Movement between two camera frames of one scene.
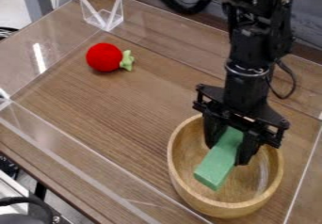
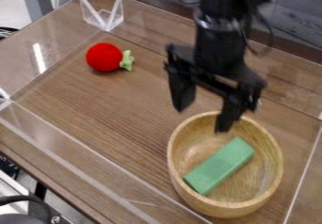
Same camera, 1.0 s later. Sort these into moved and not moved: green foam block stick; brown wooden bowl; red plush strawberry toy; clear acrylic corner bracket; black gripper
Moved: green foam block stick; black gripper
Not moved: clear acrylic corner bracket; brown wooden bowl; red plush strawberry toy
